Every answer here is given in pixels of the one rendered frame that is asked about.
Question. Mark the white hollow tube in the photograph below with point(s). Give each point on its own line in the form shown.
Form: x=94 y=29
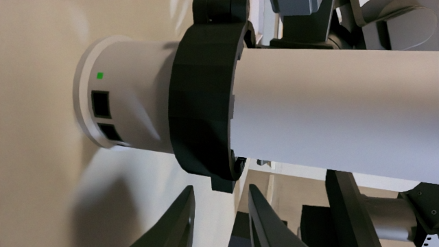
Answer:
x=370 y=112

